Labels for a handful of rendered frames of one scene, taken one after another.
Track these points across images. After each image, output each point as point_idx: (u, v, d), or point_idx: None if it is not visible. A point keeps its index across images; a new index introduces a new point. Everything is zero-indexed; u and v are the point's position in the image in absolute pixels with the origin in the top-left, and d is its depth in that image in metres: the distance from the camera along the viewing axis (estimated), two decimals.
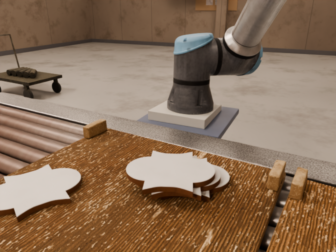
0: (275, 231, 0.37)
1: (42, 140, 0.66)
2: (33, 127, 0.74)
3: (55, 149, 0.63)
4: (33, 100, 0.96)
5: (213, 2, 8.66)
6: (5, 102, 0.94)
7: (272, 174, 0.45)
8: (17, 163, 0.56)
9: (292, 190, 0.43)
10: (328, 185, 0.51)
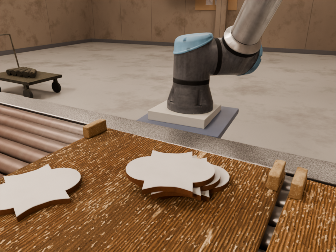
0: (275, 231, 0.37)
1: (42, 140, 0.66)
2: (33, 127, 0.74)
3: (55, 149, 0.63)
4: (33, 100, 0.96)
5: (213, 2, 8.66)
6: (5, 102, 0.94)
7: (272, 174, 0.45)
8: (17, 163, 0.56)
9: (292, 190, 0.43)
10: (328, 185, 0.51)
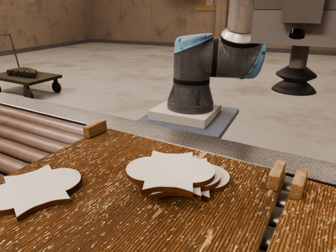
0: (275, 231, 0.37)
1: (42, 140, 0.66)
2: (33, 127, 0.74)
3: (55, 149, 0.63)
4: (33, 100, 0.96)
5: (213, 2, 8.66)
6: (5, 102, 0.94)
7: (272, 174, 0.45)
8: (17, 163, 0.56)
9: (292, 190, 0.43)
10: (328, 185, 0.51)
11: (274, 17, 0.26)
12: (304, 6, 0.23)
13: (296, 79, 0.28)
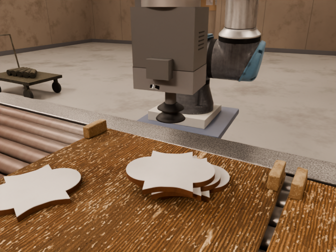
0: (275, 231, 0.37)
1: (42, 140, 0.66)
2: (33, 127, 0.74)
3: (55, 149, 0.63)
4: (33, 100, 0.96)
5: (213, 2, 8.66)
6: (5, 102, 0.94)
7: (272, 174, 0.45)
8: (17, 163, 0.56)
9: (292, 190, 0.43)
10: (328, 185, 0.51)
11: (145, 72, 0.38)
12: (158, 69, 0.36)
13: (167, 112, 0.40)
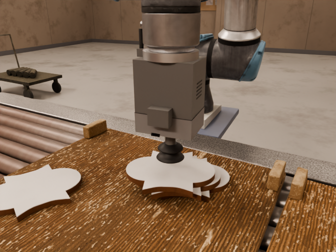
0: (275, 231, 0.37)
1: (42, 140, 0.66)
2: (33, 127, 0.74)
3: (55, 149, 0.63)
4: (33, 100, 0.96)
5: (213, 2, 8.66)
6: (5, 102, 0.94)
7: (272, 174, 0.45)
8: (17, 163, 0.56)
9: (292, 190, 0.43)
10: (328, 185, 0.51)
11: (146, 118, 0.40)
12: (158, 118, 0.38)
13: (167, 153, 0.43)
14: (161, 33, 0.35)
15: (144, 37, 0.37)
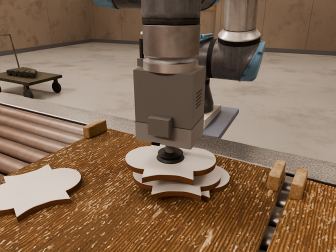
0: (275, 231, 0.37)
1: (42, 140, 0.66)
2: (33, 127, 0.74)
3: (55, 149, 0.63)
4: (33, 100, 0.96)
5: None
6: (5, 102, 0.94)
7: (272, 174, 0.45)
8: (17, 163, 0.56)
9: (292, 190, 0.43)
10: (328, 185, 0.51)
11: (147, 127, 0.41)
12: (158, 127, 0.38)
13: (167, 154, 0.43)
14: (161, 45, 0.35)
15: (144, 47, 0.37)
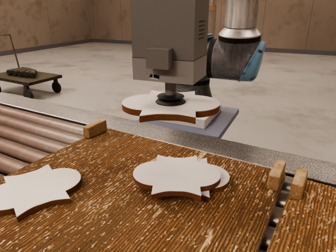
0: (275, 231, 0.37)
1: (42, 140, 0.66)
2: (33, 127, 0.74)
3: (55, 149, 0.63)
4: (33, 100, 0.96)
5: (213, 2, 8.66)
6: (5, 102, 0.94)
7: (272, 174, 0.45)
8: (17, 163, 0.56)
9: (292, 190, 0.43)
10: (328, 185, 0.51)
11: (145, 63, 0.37)
12: (157, 59, 0.35)
13: (167, 95, 0.39)
14: None
15: None
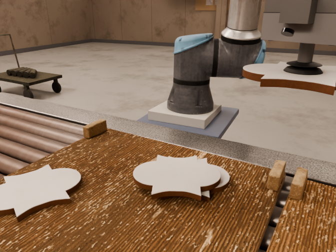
0: (275, 231, 0.37)
1: (42, 140, 0.66)
2: (33, 127, 0.74)
3: (55, 149, 0.63)
4: (33, 100, 0.96)
5: (213, 2, 8.66)
6: (5, 102, 0.94)
7: (272, 174, 0.45)
8: (17, 163, 0.56)
9: (292, 190, 0.43)
10: (328, 185, 0.51)
11: (278, 18, 0.32)
12: (295, 10, 0.29)
13: (300, 60, 0.32)
14: None
15: None
